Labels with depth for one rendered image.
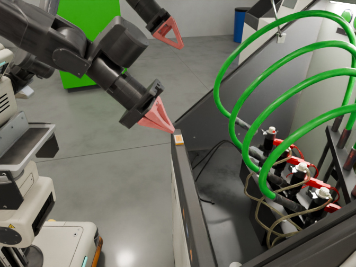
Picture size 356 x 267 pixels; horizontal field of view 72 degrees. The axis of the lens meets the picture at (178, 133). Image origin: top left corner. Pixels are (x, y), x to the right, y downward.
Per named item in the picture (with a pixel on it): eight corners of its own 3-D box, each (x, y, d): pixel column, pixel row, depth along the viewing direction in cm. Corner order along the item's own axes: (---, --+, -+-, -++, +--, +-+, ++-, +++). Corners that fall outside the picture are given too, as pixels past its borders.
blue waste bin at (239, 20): (227, 39, 665) (230, 7, 623) (247, 37, 678) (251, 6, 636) (237, 44, 617) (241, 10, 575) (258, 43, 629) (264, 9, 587)
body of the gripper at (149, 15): (172, 17, 70) (153, -4, 69) (168, 13, 61) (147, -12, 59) (156, 34, 72) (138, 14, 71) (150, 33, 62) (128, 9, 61)
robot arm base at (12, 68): (12, 64, 92) (-9, 76, 82) (25, 51, 89) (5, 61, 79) (32, 82, 96) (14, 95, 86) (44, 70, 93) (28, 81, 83)
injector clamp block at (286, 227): (236, 190, 90) (242, 157, 81) (262, 187, 91) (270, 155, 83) (280, 290, 62) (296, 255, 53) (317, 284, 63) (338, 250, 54)
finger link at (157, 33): (191, 38, 69) (168, 12, 67) (190, 38, 63) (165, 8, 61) (174, 56, 71) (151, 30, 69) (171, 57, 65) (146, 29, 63)
